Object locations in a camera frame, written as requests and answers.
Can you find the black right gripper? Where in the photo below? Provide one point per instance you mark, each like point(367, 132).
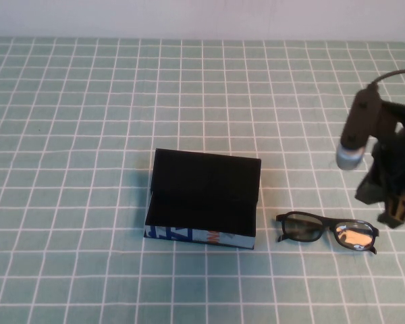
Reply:
point(395, 165)

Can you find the black framed glasses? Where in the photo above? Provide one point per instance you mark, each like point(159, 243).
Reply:
point(328, 229)

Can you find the black printed glasses case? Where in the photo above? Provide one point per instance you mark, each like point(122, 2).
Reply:
point(202, 182)

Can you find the green checked tablecloth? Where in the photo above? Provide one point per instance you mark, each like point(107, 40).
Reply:
point(87, 135)

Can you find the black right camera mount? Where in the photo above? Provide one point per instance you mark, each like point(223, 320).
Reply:
point(391, 114)

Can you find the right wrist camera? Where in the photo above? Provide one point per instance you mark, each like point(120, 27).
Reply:
point(357, 118)

